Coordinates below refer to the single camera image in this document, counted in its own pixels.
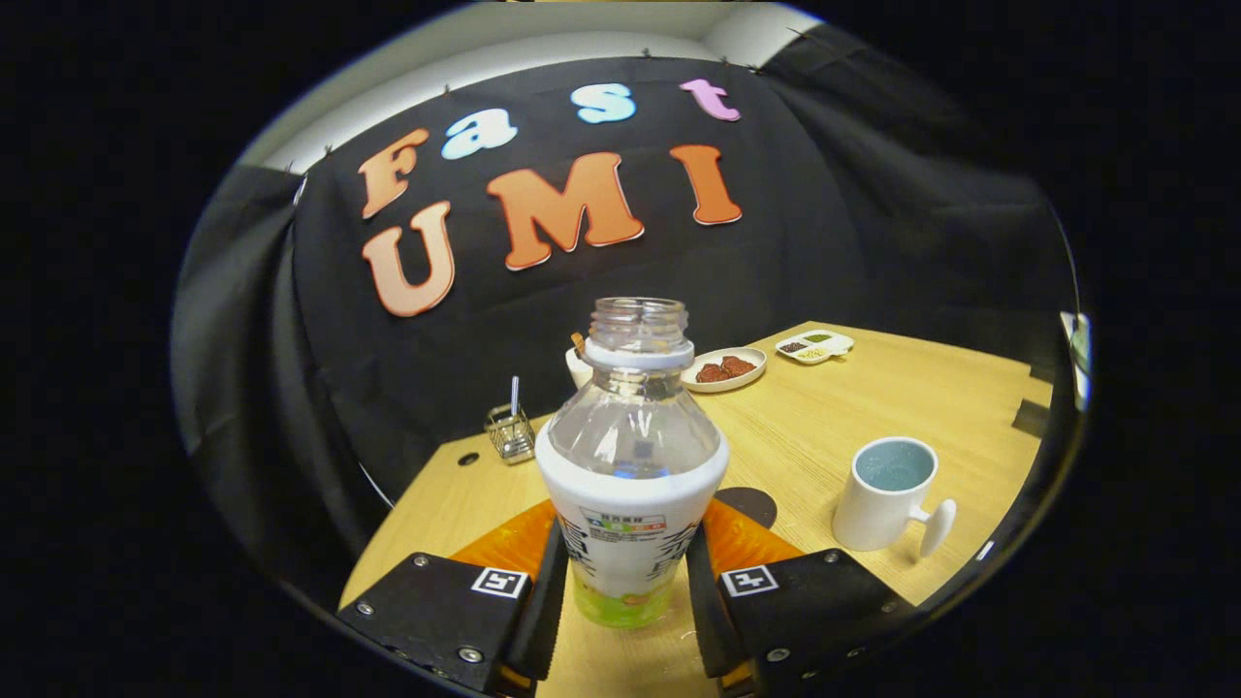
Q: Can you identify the small glass jar with straw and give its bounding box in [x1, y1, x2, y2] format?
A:
[485, 377, 536, 465]

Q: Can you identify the black backdrop cloth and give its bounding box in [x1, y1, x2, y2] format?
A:
[170, 24, 1082, 602]

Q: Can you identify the white plate with brown food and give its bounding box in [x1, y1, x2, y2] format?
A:
[681, 347, 768, 394]

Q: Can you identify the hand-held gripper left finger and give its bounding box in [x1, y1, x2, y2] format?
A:
[337, 499, 570, 694]

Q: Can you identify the clear bottle with white label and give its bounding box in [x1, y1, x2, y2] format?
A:
[535, 297, 730, 629]

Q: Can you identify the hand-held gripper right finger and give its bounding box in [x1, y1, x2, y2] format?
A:
[685, 496, 917, 694]

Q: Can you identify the wooden table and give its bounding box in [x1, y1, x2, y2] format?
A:
[339, 321, 1055, 698]

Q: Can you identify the white cup with blue inside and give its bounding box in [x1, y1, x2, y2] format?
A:
[832, 436, 957, 560]

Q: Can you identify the dark brown round coaster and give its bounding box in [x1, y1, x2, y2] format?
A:
[716, 487, 779, 529]

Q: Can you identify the white divided snack tray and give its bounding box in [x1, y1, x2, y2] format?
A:
[775, 330, 855, 365]

